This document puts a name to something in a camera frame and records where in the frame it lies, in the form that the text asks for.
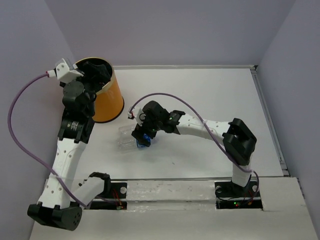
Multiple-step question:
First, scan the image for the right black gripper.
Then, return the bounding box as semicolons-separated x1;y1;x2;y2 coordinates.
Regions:
131;111;162;147

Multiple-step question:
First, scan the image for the blue label plastic bottle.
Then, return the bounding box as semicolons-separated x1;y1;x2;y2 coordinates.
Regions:
117;134;158;152

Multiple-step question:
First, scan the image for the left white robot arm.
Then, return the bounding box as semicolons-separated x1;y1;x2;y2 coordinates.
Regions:
27;61;111;231

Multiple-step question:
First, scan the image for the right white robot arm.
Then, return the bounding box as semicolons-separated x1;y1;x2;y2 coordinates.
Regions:
128;100;257;197

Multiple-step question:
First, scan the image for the orange cylindrical bin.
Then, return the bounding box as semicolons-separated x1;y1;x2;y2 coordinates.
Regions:
75;57;125;124

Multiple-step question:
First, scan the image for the clear bottle upper left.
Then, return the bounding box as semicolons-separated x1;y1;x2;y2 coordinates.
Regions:
118;124;136;139

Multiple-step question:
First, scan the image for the white cardboard front panel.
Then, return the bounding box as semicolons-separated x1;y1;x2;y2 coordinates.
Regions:
30;177;317;240

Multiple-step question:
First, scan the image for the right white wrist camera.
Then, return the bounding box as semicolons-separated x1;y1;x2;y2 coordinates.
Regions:
127;106;146;126

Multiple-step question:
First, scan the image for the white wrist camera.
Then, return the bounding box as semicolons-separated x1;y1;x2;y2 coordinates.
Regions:
46;58;84;84
127;106;146;126

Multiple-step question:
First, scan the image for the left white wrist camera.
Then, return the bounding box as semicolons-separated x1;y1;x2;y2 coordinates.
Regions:
46;58;84;84

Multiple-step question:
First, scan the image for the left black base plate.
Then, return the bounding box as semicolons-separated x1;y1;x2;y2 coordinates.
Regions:
90;181;128;210

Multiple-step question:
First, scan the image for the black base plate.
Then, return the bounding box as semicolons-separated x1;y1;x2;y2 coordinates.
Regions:
90;181;128;210
214;181;263;210

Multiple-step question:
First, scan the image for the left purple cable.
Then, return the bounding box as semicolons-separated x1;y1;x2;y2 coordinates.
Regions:
7;72;126;210

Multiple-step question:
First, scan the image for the purple cable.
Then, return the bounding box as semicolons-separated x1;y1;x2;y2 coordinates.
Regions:
7;72;126;210
129;92;260;207

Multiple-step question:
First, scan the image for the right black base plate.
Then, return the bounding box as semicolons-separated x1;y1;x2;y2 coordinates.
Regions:
214;181;263;210

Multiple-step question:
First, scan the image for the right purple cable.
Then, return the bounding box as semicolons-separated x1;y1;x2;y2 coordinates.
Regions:
129;92;260;207

